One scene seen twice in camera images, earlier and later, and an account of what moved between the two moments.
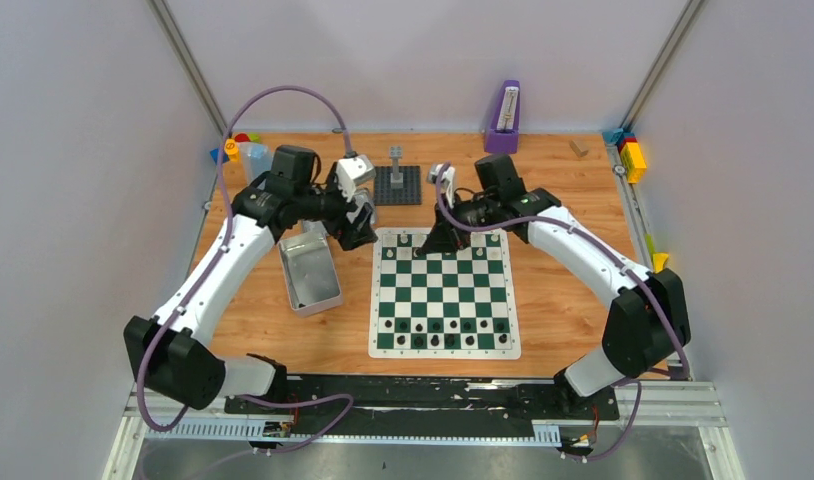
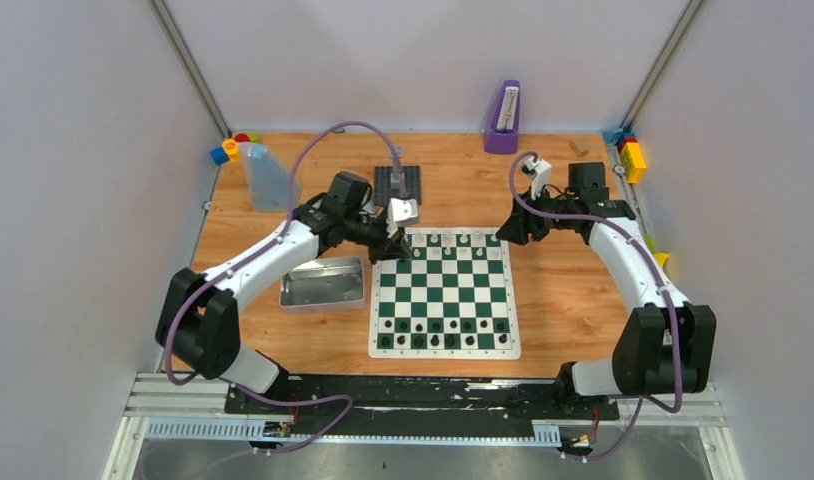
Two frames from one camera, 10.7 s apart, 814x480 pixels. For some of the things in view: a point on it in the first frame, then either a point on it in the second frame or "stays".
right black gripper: x=444 y=237 to x=518 y=225
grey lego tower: x=396 y=177 stays
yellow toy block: x=634 y=162 stays
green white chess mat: x=456 y=305 stays
